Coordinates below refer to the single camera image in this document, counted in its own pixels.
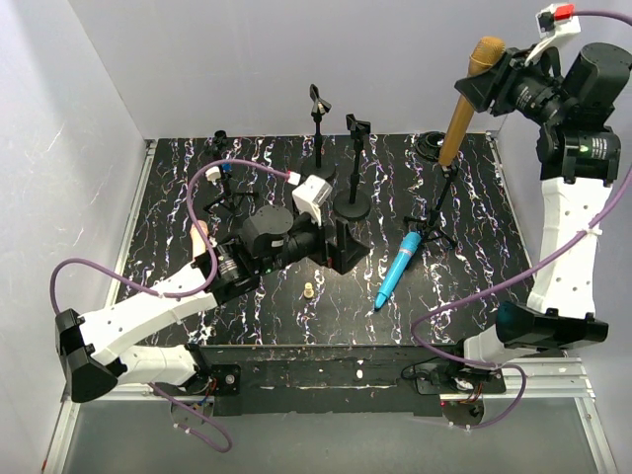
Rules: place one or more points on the black marbled table mat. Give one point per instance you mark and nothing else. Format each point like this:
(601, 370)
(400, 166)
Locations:
(307, 304)

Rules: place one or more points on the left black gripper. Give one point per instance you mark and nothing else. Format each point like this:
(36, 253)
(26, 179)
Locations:
(331, 245)

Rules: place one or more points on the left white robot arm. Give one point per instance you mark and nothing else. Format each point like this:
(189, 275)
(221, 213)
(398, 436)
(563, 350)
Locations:
(101, 350)

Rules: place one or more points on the small beige adapter piece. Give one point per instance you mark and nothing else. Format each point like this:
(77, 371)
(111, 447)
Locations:
(308, 291)

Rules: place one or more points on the round-base mic stand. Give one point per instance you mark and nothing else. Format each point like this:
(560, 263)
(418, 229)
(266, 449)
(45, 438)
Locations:
(317, 166)
(353, 204)

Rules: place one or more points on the pink microphone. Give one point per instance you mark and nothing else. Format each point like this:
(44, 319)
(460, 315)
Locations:
(198, 245)

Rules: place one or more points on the gold microphone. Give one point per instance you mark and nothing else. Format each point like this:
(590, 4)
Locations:
(485, 55)

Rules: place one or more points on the left tripod clip stand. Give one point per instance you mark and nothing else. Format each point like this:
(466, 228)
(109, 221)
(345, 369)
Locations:
(227, 199)

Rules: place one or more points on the blue microphone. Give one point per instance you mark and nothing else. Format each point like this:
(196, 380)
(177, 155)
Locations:
(408, 248)

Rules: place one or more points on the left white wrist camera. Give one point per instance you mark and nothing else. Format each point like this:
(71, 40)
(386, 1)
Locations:
(309, 195)

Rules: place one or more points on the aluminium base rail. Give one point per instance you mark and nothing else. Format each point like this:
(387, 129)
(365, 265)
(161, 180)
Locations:
(322, 408)

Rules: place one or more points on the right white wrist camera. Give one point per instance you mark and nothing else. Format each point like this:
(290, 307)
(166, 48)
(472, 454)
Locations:
(557, 24)

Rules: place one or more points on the tripod shock-mount mic stand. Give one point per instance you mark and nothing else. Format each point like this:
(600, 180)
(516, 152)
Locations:
(428, 145)

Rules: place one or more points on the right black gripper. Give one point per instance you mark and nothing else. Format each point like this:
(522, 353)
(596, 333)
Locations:
(501, 82)

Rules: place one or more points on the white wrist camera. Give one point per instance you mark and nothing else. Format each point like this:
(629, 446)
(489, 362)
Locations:
(309, 195)
(557, 24)

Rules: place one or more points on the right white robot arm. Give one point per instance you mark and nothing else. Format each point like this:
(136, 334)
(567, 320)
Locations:
(579, 157)

